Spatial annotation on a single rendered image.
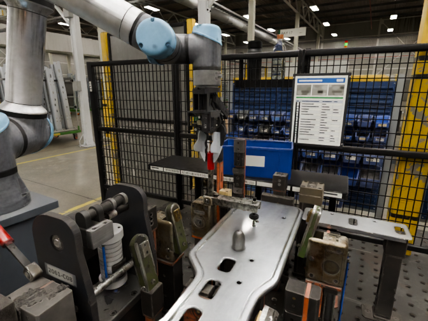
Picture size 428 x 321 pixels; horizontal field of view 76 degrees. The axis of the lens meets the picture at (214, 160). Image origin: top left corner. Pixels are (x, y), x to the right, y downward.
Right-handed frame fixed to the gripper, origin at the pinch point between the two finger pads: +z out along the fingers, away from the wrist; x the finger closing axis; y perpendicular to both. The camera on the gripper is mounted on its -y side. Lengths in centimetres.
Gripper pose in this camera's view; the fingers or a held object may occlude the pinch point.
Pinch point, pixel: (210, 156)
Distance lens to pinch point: 81.5
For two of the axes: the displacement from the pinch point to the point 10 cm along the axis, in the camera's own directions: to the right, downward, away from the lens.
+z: 0.0, 9.7, 2.5
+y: -4.3, 2.3, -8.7
